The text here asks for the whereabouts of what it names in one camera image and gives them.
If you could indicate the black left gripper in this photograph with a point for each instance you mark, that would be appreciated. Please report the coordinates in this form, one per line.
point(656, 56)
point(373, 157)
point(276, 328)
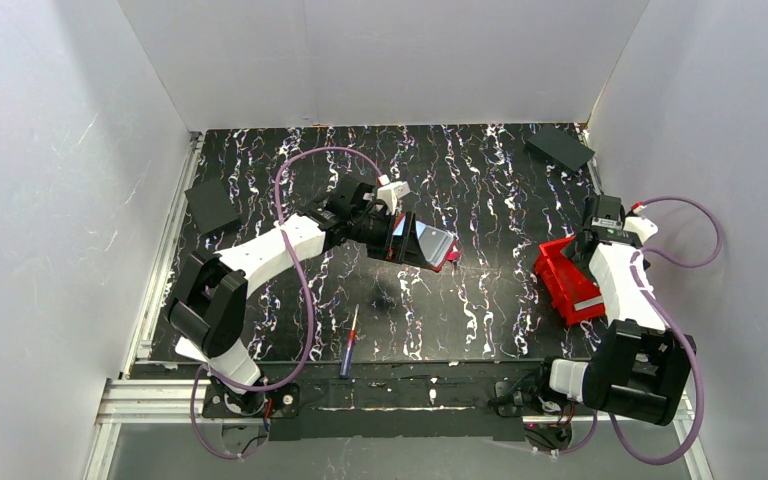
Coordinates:
point(392, 238)

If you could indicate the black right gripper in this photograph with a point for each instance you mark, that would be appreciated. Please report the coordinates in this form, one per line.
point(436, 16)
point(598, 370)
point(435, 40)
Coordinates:
point(582, 245)

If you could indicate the red leather card holder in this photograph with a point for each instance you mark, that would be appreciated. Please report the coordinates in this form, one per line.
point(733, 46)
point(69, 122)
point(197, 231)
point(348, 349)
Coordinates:
point(437, 245)

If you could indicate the red plastic bin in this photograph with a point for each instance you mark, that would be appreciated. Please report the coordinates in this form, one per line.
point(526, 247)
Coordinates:
point(573, 295)

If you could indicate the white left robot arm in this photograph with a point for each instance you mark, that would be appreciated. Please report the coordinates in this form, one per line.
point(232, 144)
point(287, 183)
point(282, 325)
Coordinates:
point(208, 301)

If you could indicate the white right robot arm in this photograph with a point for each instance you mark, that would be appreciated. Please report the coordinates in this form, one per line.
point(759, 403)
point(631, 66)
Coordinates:
point(640, 367)

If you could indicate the white card near left base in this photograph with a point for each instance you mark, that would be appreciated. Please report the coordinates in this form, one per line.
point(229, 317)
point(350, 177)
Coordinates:
point(188, 349)

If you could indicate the black block far right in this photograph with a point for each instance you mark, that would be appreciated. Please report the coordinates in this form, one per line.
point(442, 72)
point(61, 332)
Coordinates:
point(559, 147)

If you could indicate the black block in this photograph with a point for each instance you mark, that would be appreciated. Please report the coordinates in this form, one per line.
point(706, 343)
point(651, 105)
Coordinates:
point(211, 207)
point(559, 147)

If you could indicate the blue red screwdriver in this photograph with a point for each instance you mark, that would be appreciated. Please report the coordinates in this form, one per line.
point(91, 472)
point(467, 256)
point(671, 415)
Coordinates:
point(346, 361)

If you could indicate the black block far left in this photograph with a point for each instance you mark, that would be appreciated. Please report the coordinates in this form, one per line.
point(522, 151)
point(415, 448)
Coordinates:
point(211, 207)

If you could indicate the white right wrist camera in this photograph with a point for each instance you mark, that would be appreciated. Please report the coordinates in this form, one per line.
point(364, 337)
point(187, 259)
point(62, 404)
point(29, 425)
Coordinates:
point(635, 222)

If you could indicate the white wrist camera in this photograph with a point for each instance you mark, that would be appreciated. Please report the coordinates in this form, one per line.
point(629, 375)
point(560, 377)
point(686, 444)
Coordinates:
point(635, 222)
point(390, 192)

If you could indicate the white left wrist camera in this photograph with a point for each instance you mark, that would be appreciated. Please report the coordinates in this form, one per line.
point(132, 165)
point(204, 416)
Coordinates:
point(390, 192)

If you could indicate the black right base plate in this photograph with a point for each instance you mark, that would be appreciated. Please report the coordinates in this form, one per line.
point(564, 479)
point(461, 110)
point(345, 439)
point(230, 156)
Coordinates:
point(517, 398)

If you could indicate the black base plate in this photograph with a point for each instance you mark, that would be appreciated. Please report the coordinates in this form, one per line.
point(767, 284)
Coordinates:
point(517, 398)
point(251, 401)

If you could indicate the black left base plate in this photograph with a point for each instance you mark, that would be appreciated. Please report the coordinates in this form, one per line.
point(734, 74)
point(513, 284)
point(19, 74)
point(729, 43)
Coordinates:
point(251, 401)

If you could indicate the aluminium left side rail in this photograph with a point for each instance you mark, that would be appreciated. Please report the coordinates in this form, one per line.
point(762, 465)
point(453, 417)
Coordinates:
point(141, 341)

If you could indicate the aluminium front rail frame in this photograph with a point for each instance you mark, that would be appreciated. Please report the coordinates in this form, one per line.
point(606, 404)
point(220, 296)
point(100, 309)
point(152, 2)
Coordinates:
point(376, 426)

